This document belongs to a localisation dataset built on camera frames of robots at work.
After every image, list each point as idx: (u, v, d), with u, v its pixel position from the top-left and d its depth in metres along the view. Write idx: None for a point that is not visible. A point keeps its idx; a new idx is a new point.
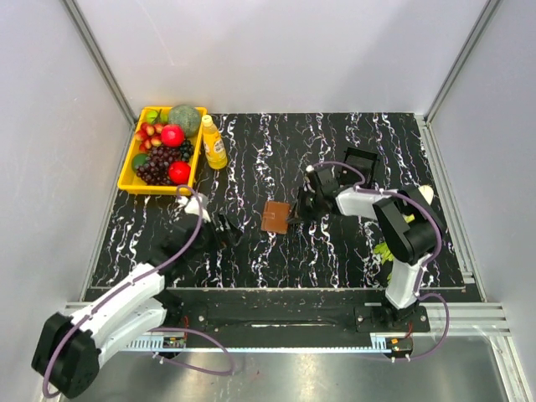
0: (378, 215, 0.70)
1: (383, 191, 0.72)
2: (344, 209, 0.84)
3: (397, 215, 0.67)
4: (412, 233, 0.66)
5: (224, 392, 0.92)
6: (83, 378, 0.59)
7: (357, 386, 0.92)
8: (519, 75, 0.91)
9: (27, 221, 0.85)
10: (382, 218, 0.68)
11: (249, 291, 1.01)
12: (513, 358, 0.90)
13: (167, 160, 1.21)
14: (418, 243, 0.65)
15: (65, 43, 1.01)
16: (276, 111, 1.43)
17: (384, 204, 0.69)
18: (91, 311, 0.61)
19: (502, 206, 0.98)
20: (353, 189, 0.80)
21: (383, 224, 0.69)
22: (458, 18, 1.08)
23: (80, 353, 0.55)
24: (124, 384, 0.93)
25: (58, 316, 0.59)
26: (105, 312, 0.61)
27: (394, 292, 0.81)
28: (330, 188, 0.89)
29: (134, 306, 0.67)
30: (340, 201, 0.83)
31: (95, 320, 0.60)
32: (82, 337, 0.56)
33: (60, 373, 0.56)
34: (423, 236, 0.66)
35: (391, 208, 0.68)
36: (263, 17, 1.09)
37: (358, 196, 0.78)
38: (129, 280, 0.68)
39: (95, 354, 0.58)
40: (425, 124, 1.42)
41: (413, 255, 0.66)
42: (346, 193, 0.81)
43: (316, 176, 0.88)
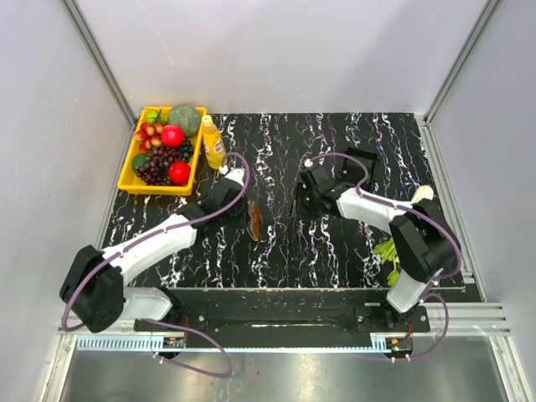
0: (394, 234, 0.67)
1: (397, 205, 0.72)
2: (345, 213, 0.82)
3: (415, 235, 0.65)
4: (430, 252, 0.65)
5: (223, 392, 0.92)
6: (105, 314, 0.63)
7: (357, 386, 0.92)
8: (519, 76, 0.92)
9: (28, 220, 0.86)
10: (399, 236, 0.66)
11: (249, 292, 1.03)
12: (513, 358, 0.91)
13: (167, 160, 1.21)
14: (435, 262, 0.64)
15: (66, 43, 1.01)
16: (276, 111, 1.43)
17: (402, 224, 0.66)
18: (122, 249, 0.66)
19: (502, 206, 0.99)
20: (358, 195, 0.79)
21: (399, 244, 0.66)
22: (457, 18, 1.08)
23: (110, 286, 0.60)
24: (124, 385, 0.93)
25: (91, 249, 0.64)
26: (135, 253, 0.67)
27: (398, 297, 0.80)
28: (326, 187, 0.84)
29: (162, 250, 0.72)
30: (342, 204, 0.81)
31: (125, 258, 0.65)
32: (111, 273, 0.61)
33: (85, 306, 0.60)
34: (440, 253, 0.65)
35: (409, 227, 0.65)
36: (262, 17, 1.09)
37: (367, 203, 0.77)
38: (162, 226, 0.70)
39: (121, 295, 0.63)
40: (425, 124, 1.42)
41: (430, 273, 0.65)
42: (351, 199, 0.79)
43: (311, 175, 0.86)
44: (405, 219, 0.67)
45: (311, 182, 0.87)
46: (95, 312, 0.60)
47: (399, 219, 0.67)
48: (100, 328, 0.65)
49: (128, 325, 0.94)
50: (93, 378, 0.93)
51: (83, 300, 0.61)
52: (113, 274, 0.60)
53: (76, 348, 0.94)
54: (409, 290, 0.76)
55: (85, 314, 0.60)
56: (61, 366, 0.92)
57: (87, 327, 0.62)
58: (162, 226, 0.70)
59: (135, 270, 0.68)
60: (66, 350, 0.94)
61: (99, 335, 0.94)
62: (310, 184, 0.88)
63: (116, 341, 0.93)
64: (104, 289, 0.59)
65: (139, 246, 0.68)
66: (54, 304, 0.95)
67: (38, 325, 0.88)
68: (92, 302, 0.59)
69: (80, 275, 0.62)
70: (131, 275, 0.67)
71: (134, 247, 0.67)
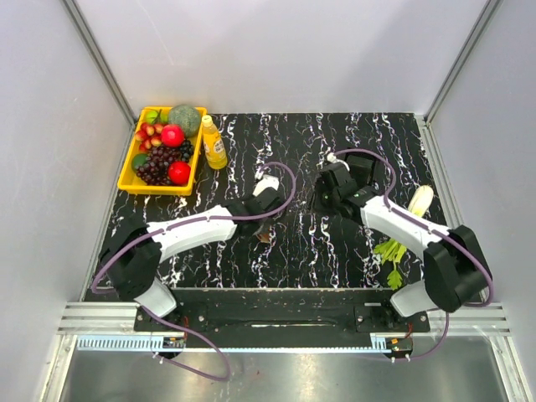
0: (426, 260, 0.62)
1: (433, 229, 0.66)
2: (368, 221, 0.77)
3: (450, 265, 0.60)
4: (463, 286, 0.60)
5: (223, 392, 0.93)
6: (136, 286, 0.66)
7: (357, 386, 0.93)
8: (519, 76, 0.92)
9: (28, 220, 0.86)
10: (431, 265, 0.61)
11: (249, 292, 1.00)
12: (513, 358, 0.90)
13: (167, 160, 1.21)
14: (466, 294, 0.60)
15: (66, 43, 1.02)
16: (276, 111, 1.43)
17: (437, 253, 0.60)
18: (166, 228, 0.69)
19: (502, 206, 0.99)
20: (388, 208, 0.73)
21: (431, 270, 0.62)
22: (457, 18, 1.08)
23: (147, 259, 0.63)
24: (124, 385, 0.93)
25: (137, 221, 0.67)
26: (177, 234, 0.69)
27: (404, 304, 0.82)
28: (347, 189, 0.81)
29: (202, 236, 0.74)
30: (366, 213, 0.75)
31: (167, 236, 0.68)
32: (152, 248, 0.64)
33: (118, 273, 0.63)
34: (473, 286, 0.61)
35: (445, 257, 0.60)
36: (262, 18, 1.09)
37: (398, 220, 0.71)
38: (206, 214, 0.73)
39: (155, 270, 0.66)
40: (425, 124, 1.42)
41: (458, 305, 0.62)
42: (379, 212, 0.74)
43: (332, 175, 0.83)
44: (440, 247, 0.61)
45: (331, 182, 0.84)
46: (127, 280, 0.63)
47: (434, 247, 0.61)
48: (128, 297, 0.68)
49: (128, 325, 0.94)
50: (94, 378, 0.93)
51: (119, 267, 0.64)
52: (153, 248, 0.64)
53: (76, 348, 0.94)
54: (421, 305, 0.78)
55: (118, 280, 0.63)
56: (61, 366, 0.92)
57: (118, 293, 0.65)
58: (208, 215, 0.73)
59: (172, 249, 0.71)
60: (66, 350, 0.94)
61: (99, 335, 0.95)
62: (331, 185, 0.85)
63: (116, 340, 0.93)
64: (141, 260, 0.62)
65: (181, 228, 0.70)
66: (54, 304, 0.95)
67: (38, 326, 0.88)
68: (128, 271, 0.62)
69: (122, 242, 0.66)
70: (167, 253, 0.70)
71: (176, 228, 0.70)
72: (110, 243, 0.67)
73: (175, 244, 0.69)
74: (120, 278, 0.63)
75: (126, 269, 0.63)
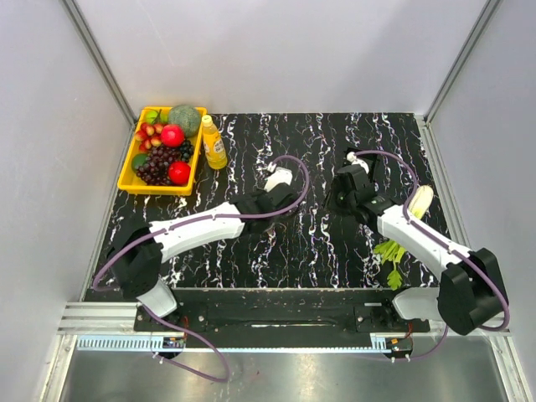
0: (444, 280, 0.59)
1: (453, 249, 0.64)
2: (384, 231, 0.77)
3: (468, 291, 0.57)
4: (481, 312, 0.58)
5: (224, 392, 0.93)
6: (139, 285, 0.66)
7: (356, 386, 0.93)
8: (519, 76, 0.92)
9: (28, 221, 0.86)
10: (449, 287, 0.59)
11: (249, 292, 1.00)
12: (513, 358, 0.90)
13: (167, 160, 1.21)
14: (481, 320, 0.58)
15: (66, 43, 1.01)
16: (276, 111, 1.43)
17: (457, 275, 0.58)
18: (168, 228, 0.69)
19: (502, 207, 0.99)
20: (406, 220, 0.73)
21: (448, 292, 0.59)
22: (458, 18, 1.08)
23: (149, 260, 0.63)
24: (124, 385, 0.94)
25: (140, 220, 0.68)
26: (178, 234, 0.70)
27: (408, 308, 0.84)
28: (366, 195, 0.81)
29: (208, 236, 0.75)
30: (383, 223, 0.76)
31: (168, 235, 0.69)
32: (152, 249, 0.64)
33: (121, 272, 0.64)
34: (490, 313, 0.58)
35: (464, 281, 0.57)
36: (263, 18, 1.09)
37: (415, 234, 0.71)
38: (213, 213, 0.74)
39: (158, 270, 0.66)
40: (425, 125, 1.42)
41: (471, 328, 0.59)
42: (397, 223, 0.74)
43: (350, 179, 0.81)
44: (461, 270, 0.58)
45: (348, 185, 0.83)
46: (130, 280, 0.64)
47: (452, 269, 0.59)
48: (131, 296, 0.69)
49: (128, 325, 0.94)
50: (94, 378, 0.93)
51: (122, 265, 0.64)
52: (154, 249, 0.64)
53: (76, 348, 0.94)
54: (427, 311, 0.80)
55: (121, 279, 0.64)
56: (61, 365, 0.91)
57: (121, 291, 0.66)
58: (213, 213, 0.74)
59: (176, 248, 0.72)
60: (66, 350, 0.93)
61: (99, 335, 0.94)
62: (347, 188, 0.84)
63: (116, 340, 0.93)
64: (143, 261, 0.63)
65: (184, 227, 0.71)
66: (54, 305, 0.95)
67: (38, 326, 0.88)
68: (131, 271, 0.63)
69: (126, 239, 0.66)
70: (170, 253, 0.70)
71: (179, 228, 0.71)
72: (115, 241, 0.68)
73: (177, 244, 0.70)
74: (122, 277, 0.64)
75: (128, 269, 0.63)
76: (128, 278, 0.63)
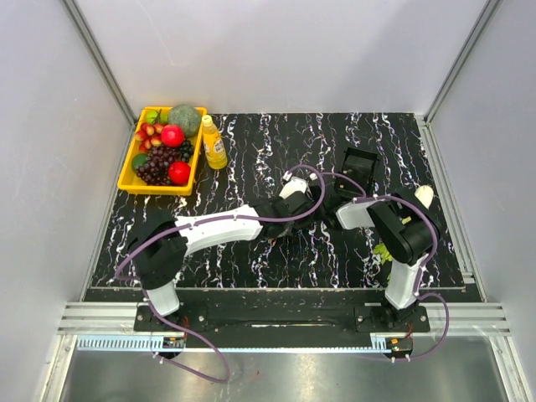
0: (375, 219, 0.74)
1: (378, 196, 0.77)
2: (347, 220, 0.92)
3: (392, 217, 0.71)
4: (409, 232, 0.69)
5: (224, 393, 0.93)
6: (158, 276, 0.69)
7: (357, 386, 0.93)
8: (520, 76, 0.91)
9: (27, 223, 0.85)
10: (378, 219, 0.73)
11: (249, 292, 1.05)
12: (513, 358, 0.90)
13: (167, 160, 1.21)
14: (415, 240, 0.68)
15: (66, 44, 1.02)
16: (276, 111, 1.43)
17: (379, 208, 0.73)
18: (193, 223, 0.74)
19: (502, 207, 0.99)
20: (351, 202, 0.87)
21: (380, 226, 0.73)
22: (458, 18, 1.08)
23: (175, 253, 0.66)
24: (124, 385, 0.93)
25: (167, 214, 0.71)
26: (203, 230, 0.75)
27: (394, 292, 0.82)
28: (332, 204, 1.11)
29: (229, 235, 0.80)
30: (341, 214, 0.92)
31: (193, 230, 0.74)
32: (177, 242, 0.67)
33: (144, 262, 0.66)
34: (420, 234, 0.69)
35: (385, 210, 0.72)
36: (263, 17, 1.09)
37: (356, 206, 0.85)
38: (234, 213, 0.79)
39: (179, 265, 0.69)
40: (425, 125, 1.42)
41: (412, 255, 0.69)
42: (346, 207, 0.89)
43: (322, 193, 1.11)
44: (383, 204, 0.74)
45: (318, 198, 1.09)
46: (152, 271, 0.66)
47: (377, 205, 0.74)
48: (149, 286, 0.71)
49: (128, 325, 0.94)
50: (95, 378, 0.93)
51: (145, 257, 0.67)
52: (180, 243, 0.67)
53: (76, 348, 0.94)
54: (404, 286, 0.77)
55: (144, 269, 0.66)
56: (61, 366, 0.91)
57: (141, 282, 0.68)
58: (234, 215, 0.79)
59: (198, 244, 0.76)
60: (66, 350, 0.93)
61: (99, 336, 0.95)
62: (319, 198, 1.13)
63: (116, 340, 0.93)
64: (167, 253, 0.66)
65: (208, 224, 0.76)
66: (54, 305, 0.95)
67: (38, 326, 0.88)
68: (154, 262, 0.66)
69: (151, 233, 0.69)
70: (193, 248, 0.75)
71: (203, 224, 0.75)
72: (137, 233, 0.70)
73: (200, 239, 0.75)
74: (144, 267, 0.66)
75: (154, 259, 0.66)
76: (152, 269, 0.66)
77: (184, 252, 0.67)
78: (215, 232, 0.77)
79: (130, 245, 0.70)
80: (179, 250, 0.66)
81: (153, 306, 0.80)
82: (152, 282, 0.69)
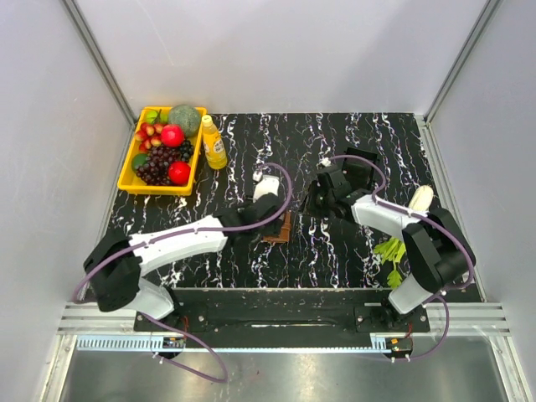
0: (406, 240, 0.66)
1: (412, 213, 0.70)
2: (358, 218, 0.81)
3: (428, 244, 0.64)
4: (442, 263, 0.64)
5: (224, 393, 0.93)
6: (117, 296, 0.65)
7: (357, 386, 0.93)
8: (519, 75, 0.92)
9: (28, 223, 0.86)
10: (410, 244, 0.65)
11: (249, 292, 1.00)
12: (513, 358, 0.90)
13: (167, 160, 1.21)
14: (446, 272, 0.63)
15: (66, 44, 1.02)
16: (276, 111, 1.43)
17: (414, 231, 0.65)
18: (148, 240, 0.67)
19: (502, 207, 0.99)
20: (373, 201, 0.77)
21: (411, 250, 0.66)
22: (458, 18, 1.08)
23: (127, 274, 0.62)
24: (124, 385, 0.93)
25: (120, 233, 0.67)
26: (159, 247, 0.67)
27: (399, 299, 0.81)
28: (342, 192, 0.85)
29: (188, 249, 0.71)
30: (357, 210, 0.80)
31: (147, 249, 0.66)
32: (132, 261, 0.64)
33: (97, 284, 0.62)
34: (453, 265, 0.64)
35: (422, 235, 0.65)
36: (263, 18, 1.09)
37: (380, 209, 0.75)
38: (193, 226, 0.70)
39: (137, 283, 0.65)
40: (425, 125, 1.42)
41: (441, 286, 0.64)
42: (364, 204, 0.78)
43: (328, 177, 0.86)
44: (419, 228, 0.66)
45: (327, 183, 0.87)
46: (105, 294, 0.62)
47: (413, 227, 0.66)
48: (108, 310, 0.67)
49: (128, 325, 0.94)
50: (94, 378, 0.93)
51: (101, 277, 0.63)
52: (133, 263, 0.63)
53: (76, 348, 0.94)
54: (419, 300, 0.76)
55: (97, 291, 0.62)
56: (61, 366, 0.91)
57: (98, 305, 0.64)
58: (196, 226, 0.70)
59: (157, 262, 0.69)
60: (66, 350, 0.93)
61: (99, 335, 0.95)
62: (327, 186, 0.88)
63: (115, 340, 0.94)
64: (120, 275, 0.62)
65: (165, 240, 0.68)
66: (54, 305, 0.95)
67: (38, 327, 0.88)
68: (109, 282, 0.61)
69: (106, 252, 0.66)
70: (149, 266, 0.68)
71: (160, 240, 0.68)
72: (92, 254, 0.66)
73: (157, 257, 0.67)
74: (98, 291, 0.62)
75: (106, 281, 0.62)
76: (106, 291, 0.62)
77: (138, 272, 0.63)
78: (174, 248, 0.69)
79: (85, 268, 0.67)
80: (132, 271, 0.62)
81: (146, 312, 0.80)
82: (109, 305, 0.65)
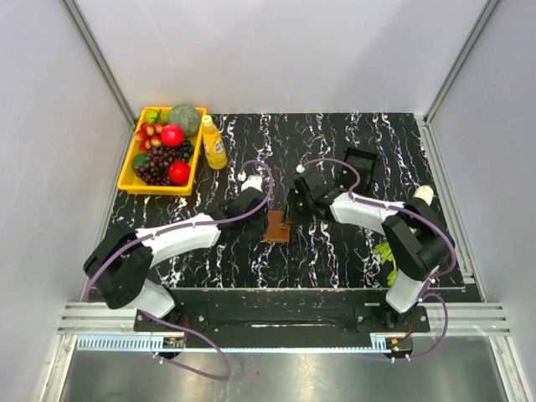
0: (387, 234, 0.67)
1: (389, 205, 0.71)
2: (341, 218, 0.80)
3: (408, 234, 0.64)
4: (424, 250, 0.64)
5: (224, 393, 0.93)
6: (124, 292, 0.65)
7: (357, 386, 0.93)
8: (519, 76, 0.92)
9: (27, 222, 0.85)
10: (393, 237, 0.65)
11: (249, 292, 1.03)
12: (513, 358, 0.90)
13: (167, 160, 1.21)
14: (430, 259, 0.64)
15: (66, 44, 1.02)
16: (276, 111, 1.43)
17: (394, 223, 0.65)
18: (155, 233, 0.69)
19: (502, 207, 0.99)
20: (349, 198, 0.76)
21: (394, 243, 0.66)
22: (458, 18, 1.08)
23: (141, 261, 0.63)
24: (124, 385, 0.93)
25: (125, 228, 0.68)
26: (165, 239, 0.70)
27: (397, 298, 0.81)
28: (320, 193, 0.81)
29: (188, 243, 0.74)
30: (335, 209, 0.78)
31: (154, 241, 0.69)
32: (142, 250, 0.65)
33: (108, 280, 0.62)
34: (435, 251, 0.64)
35: (402, 225, 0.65)
36: (263, 18, 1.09)
37: (358, 205, 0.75)
38: (192, 221, 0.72)
39: (145, 275, 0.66)
40: (425, 125, 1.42)
41: (426, 273, 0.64)
42: (342, 202, 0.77)
43: (303, 182, 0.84)
44: (397, 219, 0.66)
45: (304, 188, 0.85)
46: (119, 286, 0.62)
47: (391, 219, 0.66)
48: (115, 306, 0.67)
49: (128, 325, 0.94)
50: (95, 378, 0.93)
51: (109, 275, 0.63)
52: (145, 251, 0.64)
53: (76, 348, 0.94)
54: (410, 293, 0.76)
55: (109, 286, 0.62)
56: (61, 366, 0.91)
57: (107, 301, 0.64)
58: (193, 221, 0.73)
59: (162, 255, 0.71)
60: (66, 350, 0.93)
61: (99, 336, 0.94)
62: (304, 191, 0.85)
63: (115, 340, 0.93)
64: (133, 265, 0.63)
65: (170, 234, 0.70)
66: (54, 306, 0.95)
67: (37, 327, 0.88)
68: (116, 276, 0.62)
69: (110, 249, 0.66)
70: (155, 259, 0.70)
71: (166, 233, 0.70)
72: (96, 250, 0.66)
73: (163, 248, 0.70)
74: (109, 285, 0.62)
75: (119, 273, 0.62)
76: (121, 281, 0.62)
77: (150, 260, 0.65)
78: (177, 241, 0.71)
79: (88, 267, 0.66)
80: (146, 259, 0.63)
81: (147, 311, 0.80)
82: (118, 300, 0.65)
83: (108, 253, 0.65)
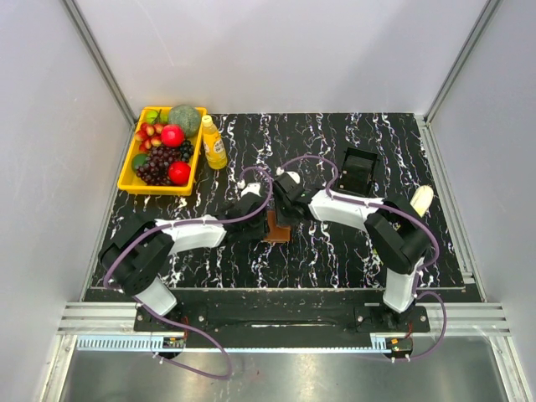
0: (370, 232, 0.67)
1: (369, 203, 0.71)
2: (320, 215, 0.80)
3: (390, 229, 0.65)
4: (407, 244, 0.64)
5: (224, 393, 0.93)
6: (141, 280, 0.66)
7: (357, 386, 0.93)
8: (519, 75, 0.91)
9: (28, 222, 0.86)
10: (376, 235, 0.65)
11: (249, 292, 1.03)
12: (513, 358, 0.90)
13: (167, 160, 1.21)
14: (414, 252, 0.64)
15: (66, 44, 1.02)
16: (276, 111, 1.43)
17: (376, 221, 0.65)
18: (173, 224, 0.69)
19: (502, 207, 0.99)
20: (327, 196, 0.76)
21: (378, 241, 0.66)
22: (458, 18, 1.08)
23: (164, 247, 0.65)
24: (124, 385, 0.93)
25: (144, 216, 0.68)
26: (179, 231, 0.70)
27: (393, 298, 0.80)
28: (296, 193, 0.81)
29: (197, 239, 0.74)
30: (313, 208, 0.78)
31: (172, 231, 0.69)
32: (163, 238, 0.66)
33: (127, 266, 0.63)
34: (417, 244, 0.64)
35: (383, 223, 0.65)
36: (263, 18, 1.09)
37: (337, 203, 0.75)
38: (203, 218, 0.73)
39: (163, 262, 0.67)
40: (425, 125, 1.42)
41: (412, 267, 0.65)
42: (320, 201, 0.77)
43: (278, 185, 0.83)
44: (378, 216, 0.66)
45: (280, 192, 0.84)
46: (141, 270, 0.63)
47: (372, 218, 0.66)
48: (132, 293, 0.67)
49: (129, 325, 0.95)
50: (94, 378, 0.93)
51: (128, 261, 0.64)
52: (165, 238, 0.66)
53: (76, 348, 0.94)
54: (403, 291, 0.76)
55: (131, 271, 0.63)
56: (61, 366, 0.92)
57: (125, 287, 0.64)
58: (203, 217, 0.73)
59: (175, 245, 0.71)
60: (66, 350, 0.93)
61: (99, 336, 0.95)
62: (280, 193, 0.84)
63: (116, 340, 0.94)
64: (155, 250, 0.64)
65: (185, 226, 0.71)
66: (54, 306, 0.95)
67: (38, 326, 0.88)
68: (136, 262, 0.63)
69: (130, 236, 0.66)
70: None
71: (182, 225, 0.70)
72: (114, 237, 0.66)
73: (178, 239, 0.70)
74: (130, 270, 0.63)
75: (141, 257, 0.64)
76: (141, 266, 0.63)
77: (170, 247, 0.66)
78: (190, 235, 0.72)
79: (103, 255, 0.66)
80: (167, 244, 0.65)
81: (150, 308, 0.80)
82: (135, 287, 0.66)
83: (126, 240, 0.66)
